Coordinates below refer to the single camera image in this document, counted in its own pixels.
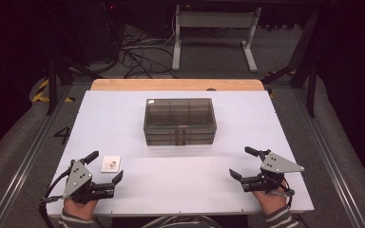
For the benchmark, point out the grey metal stand frame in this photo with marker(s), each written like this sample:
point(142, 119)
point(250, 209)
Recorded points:
point(215, 19)

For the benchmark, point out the black metal stand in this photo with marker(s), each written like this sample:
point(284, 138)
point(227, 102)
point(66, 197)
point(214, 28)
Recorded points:
point(312, 85)
point(52, 85)

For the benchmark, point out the person's striped torso clothing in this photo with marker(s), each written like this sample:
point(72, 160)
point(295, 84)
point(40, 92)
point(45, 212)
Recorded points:
point(183, 222)

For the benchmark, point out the white picture card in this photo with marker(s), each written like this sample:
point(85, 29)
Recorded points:
point(111, 164)

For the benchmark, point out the person's right hand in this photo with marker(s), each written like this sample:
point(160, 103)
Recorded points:
point(271, 201)

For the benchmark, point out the smoky transparent drawer cabinet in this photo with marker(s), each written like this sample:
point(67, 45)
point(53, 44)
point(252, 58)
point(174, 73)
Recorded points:
point(180, 115)

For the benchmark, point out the yellow black hazard tape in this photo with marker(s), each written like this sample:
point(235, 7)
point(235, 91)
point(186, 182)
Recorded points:
point(41, 91)

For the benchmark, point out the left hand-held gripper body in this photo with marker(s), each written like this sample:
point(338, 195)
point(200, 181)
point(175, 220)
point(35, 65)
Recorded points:
point(77, 179)

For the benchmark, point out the white board table cover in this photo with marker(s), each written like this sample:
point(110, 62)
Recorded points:
point(177, 177)

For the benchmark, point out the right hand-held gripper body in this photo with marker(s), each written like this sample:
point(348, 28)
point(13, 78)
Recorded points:
point(275, 164)

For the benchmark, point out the aluminium floor rail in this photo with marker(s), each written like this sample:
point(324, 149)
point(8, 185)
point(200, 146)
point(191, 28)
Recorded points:
point(332, 164)
point(28, 158)

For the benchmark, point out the person's left hand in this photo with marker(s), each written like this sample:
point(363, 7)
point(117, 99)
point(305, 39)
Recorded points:
point(79, 210)

